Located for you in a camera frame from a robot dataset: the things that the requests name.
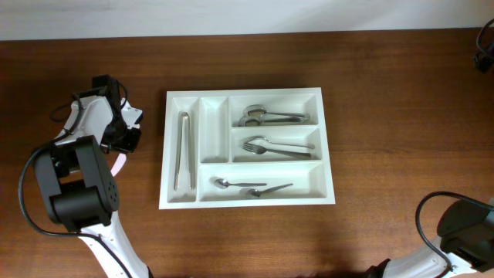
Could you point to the large metal spoon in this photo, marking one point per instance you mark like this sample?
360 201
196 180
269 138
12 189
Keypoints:
259 110
252 121

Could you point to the metal serving tongs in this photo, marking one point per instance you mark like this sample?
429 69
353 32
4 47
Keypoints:
185 134

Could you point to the thick handled metal fork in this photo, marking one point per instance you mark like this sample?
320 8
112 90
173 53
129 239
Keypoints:
257 149

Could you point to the pink plastic knife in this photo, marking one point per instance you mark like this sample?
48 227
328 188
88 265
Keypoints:
118 164

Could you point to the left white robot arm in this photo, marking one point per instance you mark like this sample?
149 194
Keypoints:
75 172

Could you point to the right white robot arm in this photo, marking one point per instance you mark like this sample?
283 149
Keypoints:
464 242

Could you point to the small metal teaspoon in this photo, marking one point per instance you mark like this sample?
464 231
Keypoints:
255 193

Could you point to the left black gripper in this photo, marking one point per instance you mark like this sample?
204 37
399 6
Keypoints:
130 145

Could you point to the thin metal fork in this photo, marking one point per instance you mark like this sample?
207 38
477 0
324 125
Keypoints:
264 138

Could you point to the white cutlery tray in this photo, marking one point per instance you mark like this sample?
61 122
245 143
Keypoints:
218 150

